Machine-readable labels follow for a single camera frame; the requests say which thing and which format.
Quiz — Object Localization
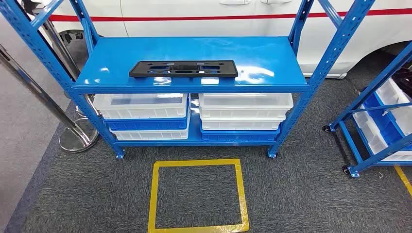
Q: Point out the black parts in bin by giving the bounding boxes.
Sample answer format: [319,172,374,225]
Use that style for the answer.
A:
[392,66,412,96]

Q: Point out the white car with red stripe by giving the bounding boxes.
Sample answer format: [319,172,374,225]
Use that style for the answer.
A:
[48,0,412,80]

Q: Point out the yellow floor tape square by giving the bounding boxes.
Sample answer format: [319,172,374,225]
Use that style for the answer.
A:
[394,166,412,198]
[147,158,250,233]

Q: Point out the blue metal shelf rack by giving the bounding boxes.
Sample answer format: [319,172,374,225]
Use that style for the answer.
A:
[323,42,412,178]
[0,0,376,160]

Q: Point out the black plastic frame part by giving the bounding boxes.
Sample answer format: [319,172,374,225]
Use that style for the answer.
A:
[129,60,239,79]

